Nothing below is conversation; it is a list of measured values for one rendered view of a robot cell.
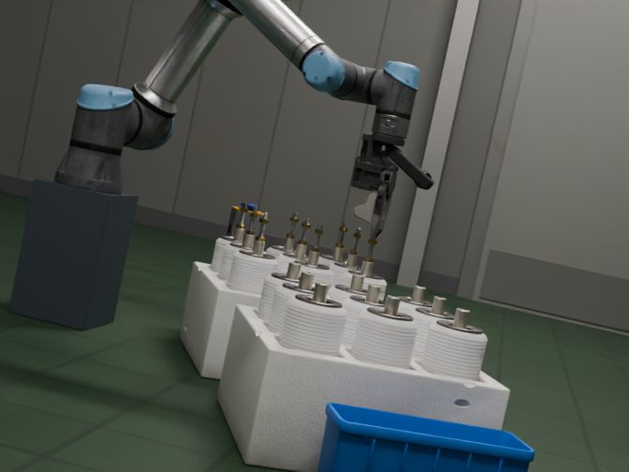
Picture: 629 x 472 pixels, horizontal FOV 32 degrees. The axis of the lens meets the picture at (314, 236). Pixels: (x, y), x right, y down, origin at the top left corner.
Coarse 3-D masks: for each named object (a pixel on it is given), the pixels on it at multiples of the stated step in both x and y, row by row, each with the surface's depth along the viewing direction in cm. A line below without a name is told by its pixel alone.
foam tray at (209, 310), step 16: (192, 272) 251; (208, 272) 238; (192, 288) 246; (208, 288) 226; (224, 288) 216; (192, 304) 242; (208, 304) 223; (224, 304) 215; (256, 304) 217; (192, 320) 238; (208, 320) 219; (224, 320) 216; (192, 336) 234; (208, 336) 216; (224, 336) 216; (192, 352) 231; (208, 352) 216; (224, 352) 216; (208, 368) 216
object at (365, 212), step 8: (368, 200) 226; (384, 200) 225; (360, 208) 226; (368, 208) 226; (384, 208) 227; (360, 216) 226; (368, 216) 226; (376, 216) 225; (376, 224) 225; (376, 232) 226
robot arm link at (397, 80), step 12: (384, 72) 226; (396, 72) 223; (408, 72) 223; (372, 84) 226; (384, 84) 225; (396, 84) 223; (408, 84) 223; (372, 96) 227; (384, 96) 225; (396, 96) 224; (408, 96) 224; (384, 108) 224; (396, 108) 224; (408, 108) 225
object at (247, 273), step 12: (240, 264) 220; (252, 264) 219; (264, 264) 219; (276, 264) 222; (228, 276) 223; (240, 276) 220; (252, 276) 219; (264, 276) 220; (240, 288) 220; (252, 288) 219
